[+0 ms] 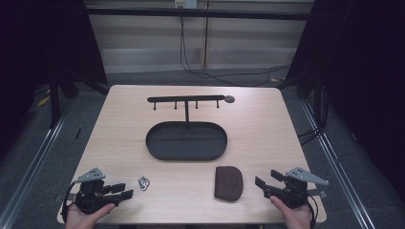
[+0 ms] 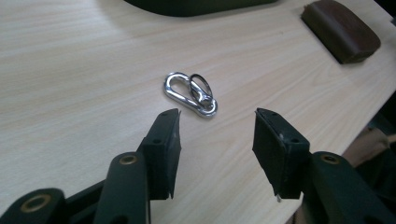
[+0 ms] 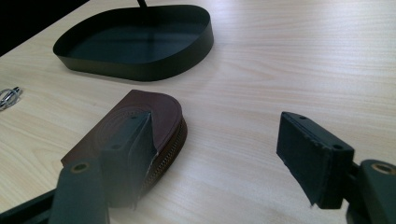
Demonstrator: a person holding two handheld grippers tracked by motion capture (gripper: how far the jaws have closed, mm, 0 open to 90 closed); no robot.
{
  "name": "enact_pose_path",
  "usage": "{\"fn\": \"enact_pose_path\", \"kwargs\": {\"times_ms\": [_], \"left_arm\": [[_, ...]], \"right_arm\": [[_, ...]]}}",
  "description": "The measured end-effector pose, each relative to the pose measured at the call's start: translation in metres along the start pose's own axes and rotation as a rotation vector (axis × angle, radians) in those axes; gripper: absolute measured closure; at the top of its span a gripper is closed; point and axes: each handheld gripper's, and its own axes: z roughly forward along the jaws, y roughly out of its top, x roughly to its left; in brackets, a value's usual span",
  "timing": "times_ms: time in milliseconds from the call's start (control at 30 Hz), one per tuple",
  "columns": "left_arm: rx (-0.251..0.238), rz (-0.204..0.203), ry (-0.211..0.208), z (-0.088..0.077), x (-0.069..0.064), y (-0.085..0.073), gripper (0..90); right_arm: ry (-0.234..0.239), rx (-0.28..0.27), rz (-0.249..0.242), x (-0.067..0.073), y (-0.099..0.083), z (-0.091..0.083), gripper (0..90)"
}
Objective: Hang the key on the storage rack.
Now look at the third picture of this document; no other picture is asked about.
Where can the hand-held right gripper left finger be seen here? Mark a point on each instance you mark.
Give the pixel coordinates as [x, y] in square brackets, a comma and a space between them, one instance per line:
[130, 155]

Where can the brown leather zip wallet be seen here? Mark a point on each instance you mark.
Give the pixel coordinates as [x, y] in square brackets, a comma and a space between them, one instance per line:
[162, 112]

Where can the black oval metal tray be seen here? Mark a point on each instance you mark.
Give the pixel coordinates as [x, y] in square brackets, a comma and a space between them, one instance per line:
[137, 46]

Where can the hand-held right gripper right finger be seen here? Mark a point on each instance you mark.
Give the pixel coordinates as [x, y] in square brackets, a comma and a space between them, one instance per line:
[314, 155]

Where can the black lamp pole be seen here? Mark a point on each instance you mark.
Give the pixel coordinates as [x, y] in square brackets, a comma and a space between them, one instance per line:
[142, 3]

